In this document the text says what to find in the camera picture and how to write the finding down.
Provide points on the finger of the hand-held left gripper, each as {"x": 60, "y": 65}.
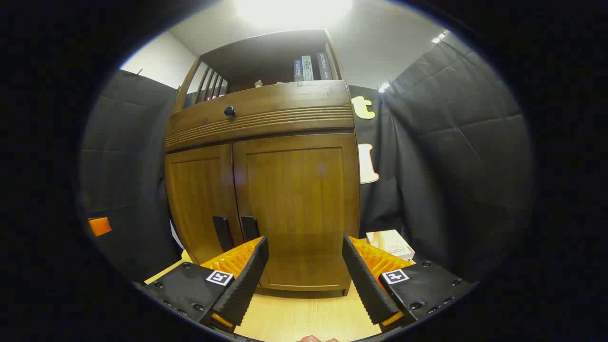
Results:
{"x": 99, "y": 226}

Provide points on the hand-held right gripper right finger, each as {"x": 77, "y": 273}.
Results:
{"x": 365, "y": 280}

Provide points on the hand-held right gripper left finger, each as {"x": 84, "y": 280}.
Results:
{"x": 247, "y": 285}

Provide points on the wooden cabinet door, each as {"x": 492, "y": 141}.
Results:
{"x": 294, "y": 199}
{"x": 199, "y": 199}

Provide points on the brown wooden double-door shoe cabinet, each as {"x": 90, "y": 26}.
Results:
{"x": 256, "y": 57}

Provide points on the wooden cabinet drawer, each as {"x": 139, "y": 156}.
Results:
{"x": 285, "y": 99}

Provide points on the white cardboard box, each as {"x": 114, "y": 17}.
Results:
{"x": 390, "y": 243}

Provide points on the round black drawer knob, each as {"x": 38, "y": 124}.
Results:
{"x": 230, "y": 111}

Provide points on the dark grey book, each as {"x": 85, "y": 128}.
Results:
{"x": 324, "y": 66}

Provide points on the pale grey book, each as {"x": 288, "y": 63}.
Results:
{"x": 307, "y": 68}

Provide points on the dark blue book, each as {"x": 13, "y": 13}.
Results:
{"x": 298, "y": 70}

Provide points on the small ceiling light panel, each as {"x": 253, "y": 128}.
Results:
{"x": 439, "y": 37}

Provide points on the large ceiling light panel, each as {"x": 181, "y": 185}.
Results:
{"x": 294, "y": 9}

